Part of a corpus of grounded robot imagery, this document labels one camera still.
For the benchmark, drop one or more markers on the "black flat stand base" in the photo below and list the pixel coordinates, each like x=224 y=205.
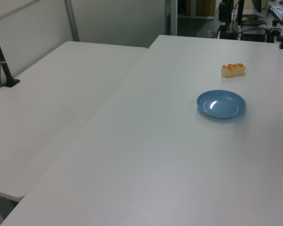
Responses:
x=254 y=21

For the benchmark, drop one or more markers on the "black camera stand pole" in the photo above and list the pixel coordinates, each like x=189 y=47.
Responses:
x=5 y=68

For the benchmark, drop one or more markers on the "black equipment stand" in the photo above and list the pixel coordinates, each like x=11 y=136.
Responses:
x=224 y=14

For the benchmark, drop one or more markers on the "black computer box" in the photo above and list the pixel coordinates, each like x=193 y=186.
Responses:
x=253 y=36

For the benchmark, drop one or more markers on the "grey metal frame post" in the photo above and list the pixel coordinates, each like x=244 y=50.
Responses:
x=166 y=16

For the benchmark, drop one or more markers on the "black upright pole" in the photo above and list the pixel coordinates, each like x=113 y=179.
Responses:
x=240 y=10

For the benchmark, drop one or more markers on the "brown wooden cabinet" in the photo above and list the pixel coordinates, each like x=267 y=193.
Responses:
x=202 y=8

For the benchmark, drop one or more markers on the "black keyboard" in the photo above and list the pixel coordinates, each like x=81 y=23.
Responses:
x=279 y=13

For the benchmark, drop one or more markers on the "orange glazed bread loaf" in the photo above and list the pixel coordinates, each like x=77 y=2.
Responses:
x=233 y=72

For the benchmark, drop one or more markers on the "blue round plate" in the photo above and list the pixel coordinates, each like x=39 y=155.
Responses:
x=221 y=105

